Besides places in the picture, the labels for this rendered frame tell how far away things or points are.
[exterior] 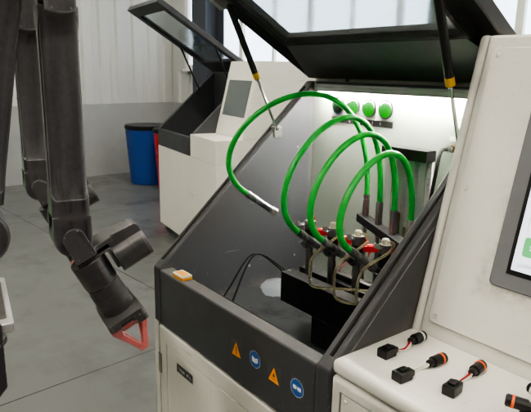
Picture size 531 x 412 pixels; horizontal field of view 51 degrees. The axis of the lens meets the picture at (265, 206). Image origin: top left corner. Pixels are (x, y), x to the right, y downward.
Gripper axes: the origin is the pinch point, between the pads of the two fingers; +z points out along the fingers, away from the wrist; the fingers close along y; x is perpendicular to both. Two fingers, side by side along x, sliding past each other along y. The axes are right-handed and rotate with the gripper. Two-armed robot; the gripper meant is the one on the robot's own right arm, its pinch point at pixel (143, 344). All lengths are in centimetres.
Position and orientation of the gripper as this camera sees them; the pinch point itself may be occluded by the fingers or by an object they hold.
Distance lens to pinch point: 105.0
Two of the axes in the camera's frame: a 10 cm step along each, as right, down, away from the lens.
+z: 3.8, 8.2, 4.2
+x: -8.0, 5.2, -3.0
